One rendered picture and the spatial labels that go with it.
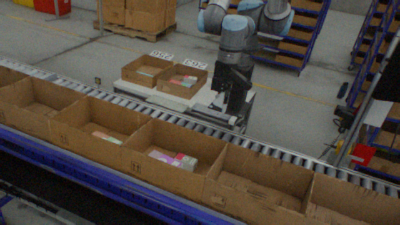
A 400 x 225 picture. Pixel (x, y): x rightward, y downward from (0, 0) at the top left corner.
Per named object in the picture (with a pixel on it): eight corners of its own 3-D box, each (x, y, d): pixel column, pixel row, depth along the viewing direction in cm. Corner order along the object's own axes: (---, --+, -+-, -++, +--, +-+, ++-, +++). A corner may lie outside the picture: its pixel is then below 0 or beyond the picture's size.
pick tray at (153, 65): (173, 72, 283) (174, 61, 277) (152, 89, 254) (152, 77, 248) (144, 64, 291) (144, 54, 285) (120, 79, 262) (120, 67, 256)
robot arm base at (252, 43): (237, 39, 229) (239, 24, 223) (262, 45, 220) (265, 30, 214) (223, 45, 216) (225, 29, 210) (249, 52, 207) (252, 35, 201)
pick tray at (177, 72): (207, 82, 274) (209, 70, 268) (189, 100, 245) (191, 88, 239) (175, 74, 282) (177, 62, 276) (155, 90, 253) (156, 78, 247)
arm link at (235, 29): (251, 16, 126) (244, 19, 118) (245, 50, 132) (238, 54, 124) (228, 13, 129) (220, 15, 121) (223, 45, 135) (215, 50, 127)
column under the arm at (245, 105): (219, 94, 258) (227, 53, 238) (251, 104, 250) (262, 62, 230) (207, 107, 238) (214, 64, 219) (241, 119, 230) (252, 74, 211)
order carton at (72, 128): (152, 144, 172) (154, 116, 162) (120, 175, 150) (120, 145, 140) (90, 122, 184) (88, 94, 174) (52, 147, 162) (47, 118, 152)
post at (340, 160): (342, 177, 201) (418, 29, 149) (341, 182, 197) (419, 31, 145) (321, 170, 205) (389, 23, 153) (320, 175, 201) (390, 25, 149)
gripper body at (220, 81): (212, 86, 141) (217, 57, 135) (232, 89, 140) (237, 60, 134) (210, 91, 135) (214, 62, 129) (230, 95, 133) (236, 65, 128)
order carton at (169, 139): (222, 170, 161) (229, 142, 151) (199, 208, 139) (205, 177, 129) (151, 144, 172) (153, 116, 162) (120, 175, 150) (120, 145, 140)
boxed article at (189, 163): (178, 159, 163) (179, 152, 161) (196, 166, 160) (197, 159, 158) (173, 165, 159) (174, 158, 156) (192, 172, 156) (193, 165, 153)
